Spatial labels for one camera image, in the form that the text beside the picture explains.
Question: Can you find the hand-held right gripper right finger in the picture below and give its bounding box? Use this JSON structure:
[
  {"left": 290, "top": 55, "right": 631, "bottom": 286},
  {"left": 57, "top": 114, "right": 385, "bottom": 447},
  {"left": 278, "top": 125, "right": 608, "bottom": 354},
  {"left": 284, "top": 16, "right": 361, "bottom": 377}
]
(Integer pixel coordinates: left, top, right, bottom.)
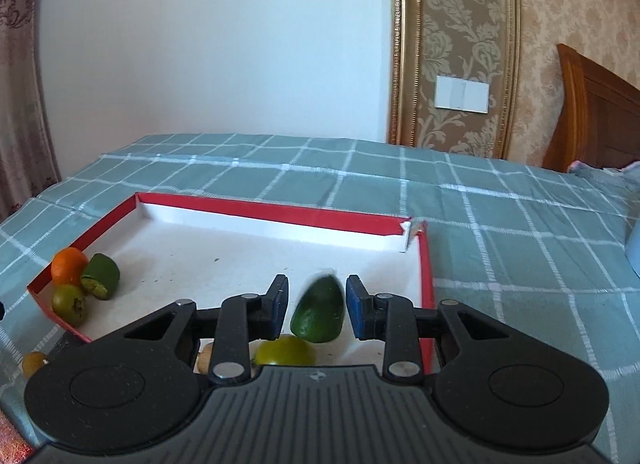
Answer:
[{"left": 345, "top": 274, "right": 516, "bottom": 380}]

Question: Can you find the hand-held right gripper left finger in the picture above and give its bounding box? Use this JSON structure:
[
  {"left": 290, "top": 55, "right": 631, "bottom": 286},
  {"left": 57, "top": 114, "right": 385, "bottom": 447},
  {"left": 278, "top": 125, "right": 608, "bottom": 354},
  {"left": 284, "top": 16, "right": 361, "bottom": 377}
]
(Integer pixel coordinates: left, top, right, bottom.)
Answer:
[{"left": 120, "top": 273, "right": 291, "bottom": 385}]

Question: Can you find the green pepper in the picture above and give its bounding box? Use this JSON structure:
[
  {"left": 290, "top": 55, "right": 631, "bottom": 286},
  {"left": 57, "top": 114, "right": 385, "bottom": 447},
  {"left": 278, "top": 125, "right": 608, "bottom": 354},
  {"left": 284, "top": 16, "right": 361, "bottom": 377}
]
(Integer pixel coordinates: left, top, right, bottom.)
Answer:
[{"left": 290, "top": 271, "right": 346, "bottom": 344}]

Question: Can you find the red cardboard box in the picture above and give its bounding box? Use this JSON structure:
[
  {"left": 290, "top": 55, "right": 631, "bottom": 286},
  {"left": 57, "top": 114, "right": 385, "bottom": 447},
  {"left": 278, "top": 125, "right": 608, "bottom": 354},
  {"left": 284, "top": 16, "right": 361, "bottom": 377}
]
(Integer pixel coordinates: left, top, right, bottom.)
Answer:
[{"left": 26, "top": 191, "right": 437, "bottom": 375}]

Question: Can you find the green cucumber half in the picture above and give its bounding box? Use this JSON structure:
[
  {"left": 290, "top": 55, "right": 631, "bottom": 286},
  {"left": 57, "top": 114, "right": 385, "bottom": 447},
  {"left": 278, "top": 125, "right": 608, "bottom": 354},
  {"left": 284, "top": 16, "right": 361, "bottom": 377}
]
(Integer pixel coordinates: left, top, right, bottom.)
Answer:
[{"left": 81, "top": 253, "right": 121, "bottom": 301}]

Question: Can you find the olive brown kiwi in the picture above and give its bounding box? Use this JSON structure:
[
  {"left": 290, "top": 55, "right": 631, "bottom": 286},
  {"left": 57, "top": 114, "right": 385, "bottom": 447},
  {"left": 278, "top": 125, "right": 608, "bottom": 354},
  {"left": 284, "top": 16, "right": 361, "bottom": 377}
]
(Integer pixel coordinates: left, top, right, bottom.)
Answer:
[{"left": 51, "top": 284, "right": 87, "bottom": 326}]

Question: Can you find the orange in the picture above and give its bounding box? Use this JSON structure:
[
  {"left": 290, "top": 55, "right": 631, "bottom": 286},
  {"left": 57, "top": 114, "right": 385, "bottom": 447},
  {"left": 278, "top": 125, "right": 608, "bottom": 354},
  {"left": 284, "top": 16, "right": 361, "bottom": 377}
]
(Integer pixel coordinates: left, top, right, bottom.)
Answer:
[{"left": 51, "top": 247, "right": 90, "bottom": 287}]

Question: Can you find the green lime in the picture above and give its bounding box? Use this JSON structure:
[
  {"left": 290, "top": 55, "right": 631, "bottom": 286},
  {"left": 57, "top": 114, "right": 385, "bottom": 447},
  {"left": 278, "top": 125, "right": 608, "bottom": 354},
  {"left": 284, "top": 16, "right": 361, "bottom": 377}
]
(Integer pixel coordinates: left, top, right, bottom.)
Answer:
[{"left": 254, "top": 335, "right": 317, "bottom": 367}]

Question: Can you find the small tan food piece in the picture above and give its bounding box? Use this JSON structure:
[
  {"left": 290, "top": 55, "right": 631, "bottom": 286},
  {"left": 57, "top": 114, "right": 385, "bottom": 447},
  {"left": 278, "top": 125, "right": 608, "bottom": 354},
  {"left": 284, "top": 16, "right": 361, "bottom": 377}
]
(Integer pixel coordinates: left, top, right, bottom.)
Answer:
[{"left": 197, "top": 341, "right": 216, "bottom": 375}]

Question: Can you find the teal checked tablecloth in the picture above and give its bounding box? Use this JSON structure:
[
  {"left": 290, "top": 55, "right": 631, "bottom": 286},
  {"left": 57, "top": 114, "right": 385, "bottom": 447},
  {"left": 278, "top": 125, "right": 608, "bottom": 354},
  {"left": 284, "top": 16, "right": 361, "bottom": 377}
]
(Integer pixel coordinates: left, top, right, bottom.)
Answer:
[{"left": 0, "top": 133, "right": 640, "bottom": 464}]

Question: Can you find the small golden brown fruit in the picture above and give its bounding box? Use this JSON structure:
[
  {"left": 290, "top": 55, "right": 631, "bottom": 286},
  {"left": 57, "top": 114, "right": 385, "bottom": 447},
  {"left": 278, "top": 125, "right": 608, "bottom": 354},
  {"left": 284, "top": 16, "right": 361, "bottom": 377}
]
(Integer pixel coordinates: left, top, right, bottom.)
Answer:
[{"left": 21, "top": 351, "right": 49, "bottom": 379}]

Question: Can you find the grey blue cloth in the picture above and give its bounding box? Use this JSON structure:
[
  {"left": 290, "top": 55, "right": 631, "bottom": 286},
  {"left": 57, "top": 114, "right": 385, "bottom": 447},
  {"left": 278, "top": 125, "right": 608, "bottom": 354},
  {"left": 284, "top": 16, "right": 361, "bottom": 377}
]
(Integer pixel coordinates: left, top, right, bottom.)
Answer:
[{"left": 567, "top": 159, "right": 640, "bottom": 190}]

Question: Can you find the pink towel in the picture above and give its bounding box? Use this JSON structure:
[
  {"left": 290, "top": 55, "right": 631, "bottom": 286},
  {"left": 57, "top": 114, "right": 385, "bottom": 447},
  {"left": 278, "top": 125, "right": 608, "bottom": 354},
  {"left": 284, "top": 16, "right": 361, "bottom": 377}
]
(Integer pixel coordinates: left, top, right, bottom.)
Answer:
[{"left": 0, "top": 414, "right": 36, "bottom": 464}]

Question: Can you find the wooden headboard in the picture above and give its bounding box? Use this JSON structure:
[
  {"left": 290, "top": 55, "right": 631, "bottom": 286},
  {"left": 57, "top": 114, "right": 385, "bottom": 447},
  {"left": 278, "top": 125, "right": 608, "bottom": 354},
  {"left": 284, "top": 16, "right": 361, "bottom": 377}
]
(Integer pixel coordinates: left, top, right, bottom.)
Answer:
[{"left": 542, "top": 43, "right": 640, "bottom": 174}]

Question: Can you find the patterned beige curtain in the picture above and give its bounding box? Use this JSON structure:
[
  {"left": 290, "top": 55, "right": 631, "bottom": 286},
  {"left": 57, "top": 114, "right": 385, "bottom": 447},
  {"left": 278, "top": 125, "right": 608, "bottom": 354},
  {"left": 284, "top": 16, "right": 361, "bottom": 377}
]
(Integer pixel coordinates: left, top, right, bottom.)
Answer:
[{"left": 0, "top": 0, "right": 63, "bottom": 222}]

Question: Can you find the white wall switch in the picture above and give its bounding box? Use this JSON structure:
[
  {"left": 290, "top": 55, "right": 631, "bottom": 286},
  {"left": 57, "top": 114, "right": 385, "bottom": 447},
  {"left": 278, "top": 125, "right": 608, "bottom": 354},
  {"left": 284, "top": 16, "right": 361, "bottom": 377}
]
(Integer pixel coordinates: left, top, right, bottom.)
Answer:
[{"left": 434, "top": 75, "right": 491, "bottom": 112}]

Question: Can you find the gold wall panel frame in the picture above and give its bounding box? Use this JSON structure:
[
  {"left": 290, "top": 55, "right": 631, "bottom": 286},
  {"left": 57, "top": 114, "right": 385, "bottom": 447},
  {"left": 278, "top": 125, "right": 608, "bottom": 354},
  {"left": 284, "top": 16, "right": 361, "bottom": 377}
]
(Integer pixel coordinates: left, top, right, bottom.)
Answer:
[{"left": 387, "top": 0, "right": 523, "bottom": 160}]

